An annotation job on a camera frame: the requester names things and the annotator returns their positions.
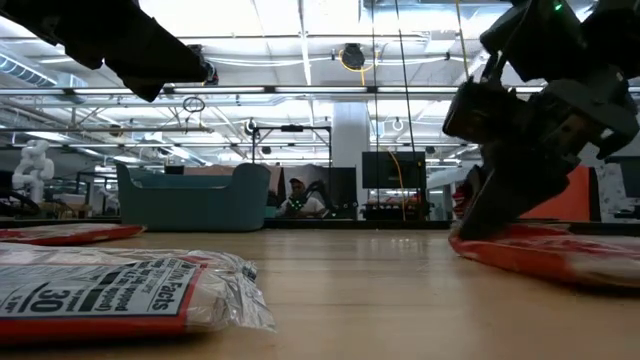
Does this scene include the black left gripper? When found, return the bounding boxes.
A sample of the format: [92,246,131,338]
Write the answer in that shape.
[0,0,209,103]

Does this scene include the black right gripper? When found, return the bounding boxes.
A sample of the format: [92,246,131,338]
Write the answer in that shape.
[457,67,640,240]

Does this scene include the red Orville popcorn bag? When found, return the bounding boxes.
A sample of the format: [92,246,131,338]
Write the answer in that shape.
[448,222,640,291]
[0,223,146,246]
[0,242,278,346]

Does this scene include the red stacked bins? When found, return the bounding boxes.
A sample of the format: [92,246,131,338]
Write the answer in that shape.
[451,180,474,217]

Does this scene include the orange fabric panel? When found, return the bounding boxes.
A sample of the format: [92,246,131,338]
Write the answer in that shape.
[519,164,591,222]

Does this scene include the distant dark equipment table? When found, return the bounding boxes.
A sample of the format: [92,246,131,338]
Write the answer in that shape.
[362,197,432,222]

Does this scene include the white patterned board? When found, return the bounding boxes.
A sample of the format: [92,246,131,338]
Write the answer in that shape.
[597,162,625,222]

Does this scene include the teal plastic basket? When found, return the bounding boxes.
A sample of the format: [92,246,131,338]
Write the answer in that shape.
[115,162,273,232]

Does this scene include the black upright panel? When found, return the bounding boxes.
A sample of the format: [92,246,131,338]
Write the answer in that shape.
[327,166,358,201]

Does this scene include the distant cluttered lab bench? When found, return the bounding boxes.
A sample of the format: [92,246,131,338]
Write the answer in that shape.
[47,172,119,220]

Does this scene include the white round pillar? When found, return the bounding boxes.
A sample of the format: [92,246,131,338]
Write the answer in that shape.
[332,102,371,169]

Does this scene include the white fabric panel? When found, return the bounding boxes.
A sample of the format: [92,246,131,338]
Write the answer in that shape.
[282,163,331,201]

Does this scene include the person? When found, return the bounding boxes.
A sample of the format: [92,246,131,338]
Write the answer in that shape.
[276,176,329,219]

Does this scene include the black wire loop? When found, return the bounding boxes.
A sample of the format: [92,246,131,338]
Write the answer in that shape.
[182,95,207,114]

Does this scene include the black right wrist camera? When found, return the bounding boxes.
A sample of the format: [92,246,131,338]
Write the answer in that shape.
[442,78,534,147]

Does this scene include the thin yellow cable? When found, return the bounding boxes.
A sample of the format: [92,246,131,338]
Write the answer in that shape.
[386,148,407,222]

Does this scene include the black tall stand frame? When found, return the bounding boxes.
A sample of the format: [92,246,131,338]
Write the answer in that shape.
[251,123,333,166]

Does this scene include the thin black hanging cable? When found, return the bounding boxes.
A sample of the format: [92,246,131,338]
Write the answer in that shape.
[369,0,380,221]
[394,0,419,161]

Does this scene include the black table frame rail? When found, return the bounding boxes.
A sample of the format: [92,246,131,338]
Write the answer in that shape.
[0,217,640,234]

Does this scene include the thick yellow hanging cable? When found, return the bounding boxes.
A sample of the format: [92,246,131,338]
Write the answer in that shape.
[453,0,471,82]

